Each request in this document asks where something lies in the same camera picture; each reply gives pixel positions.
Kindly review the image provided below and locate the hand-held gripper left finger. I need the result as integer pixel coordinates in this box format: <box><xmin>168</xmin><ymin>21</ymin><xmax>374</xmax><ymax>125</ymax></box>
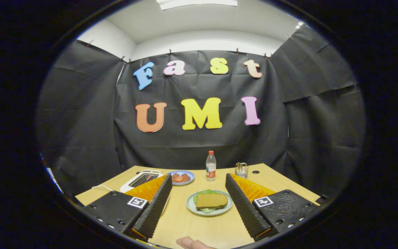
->
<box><xmin>82</xmin><ymin>173</ymin><xmax>173</xmax><ymax>242</ymax></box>

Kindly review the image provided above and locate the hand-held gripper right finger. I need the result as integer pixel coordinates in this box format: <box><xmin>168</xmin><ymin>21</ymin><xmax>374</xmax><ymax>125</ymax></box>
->
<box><xmin>225</xmin><ymin>173</ymin><xmax>321</xmax><ymax>242</ymax></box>

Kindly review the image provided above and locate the toasted brown bread slice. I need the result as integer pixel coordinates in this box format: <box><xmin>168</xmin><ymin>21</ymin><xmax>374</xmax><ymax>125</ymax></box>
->
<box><xmin>196</xmin><ymin>193</ymin><xmax>228</xmax><ymax>210</ymax></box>

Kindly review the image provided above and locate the light green plate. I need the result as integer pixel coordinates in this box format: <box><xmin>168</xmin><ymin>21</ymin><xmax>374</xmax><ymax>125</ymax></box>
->
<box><xmin>186</xmin><ymin>190</ymin><xmax>234</xmax><ymax>217</ymax></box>

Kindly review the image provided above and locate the white toaster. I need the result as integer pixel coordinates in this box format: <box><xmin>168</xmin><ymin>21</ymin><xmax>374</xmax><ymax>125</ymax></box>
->
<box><xmin>120</xmin><ymin>169</ymin><xmax>170</xmax><ymax>215</ymax></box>

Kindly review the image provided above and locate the blue plate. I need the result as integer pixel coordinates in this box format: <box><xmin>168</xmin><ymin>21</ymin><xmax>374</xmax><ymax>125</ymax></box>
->
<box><xmin>169</xmin><ymin>170</ymin><xmax>195</xmax><ymax>186</ymax></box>

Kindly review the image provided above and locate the clear plastic water bottle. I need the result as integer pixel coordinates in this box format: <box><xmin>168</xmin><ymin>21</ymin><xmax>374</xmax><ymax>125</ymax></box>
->
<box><xmin>206</xmin><ymin>150</ymin><xmax>217</xmax><ymax>182</ymax></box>

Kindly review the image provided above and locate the black backdrop cloth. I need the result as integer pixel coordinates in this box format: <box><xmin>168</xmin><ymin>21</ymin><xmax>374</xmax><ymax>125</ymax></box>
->
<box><xmin>37</xmin><ymin>26</ymin><xmax>366</xmax><ymax>204</ymax></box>

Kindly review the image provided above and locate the ceiling light panel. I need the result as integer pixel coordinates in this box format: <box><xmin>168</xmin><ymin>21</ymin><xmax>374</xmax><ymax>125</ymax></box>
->
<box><xmin>156</xmin><ymin>0</ymin><xmax>238</xmax><ymax>10</ymax></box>

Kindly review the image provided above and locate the metal wire holder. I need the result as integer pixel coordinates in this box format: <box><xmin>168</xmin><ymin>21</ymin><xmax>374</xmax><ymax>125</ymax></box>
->
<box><xmin>235</xmin><ymin>162</ymin><xmax>249</xmax><ymax>178</ymax></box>

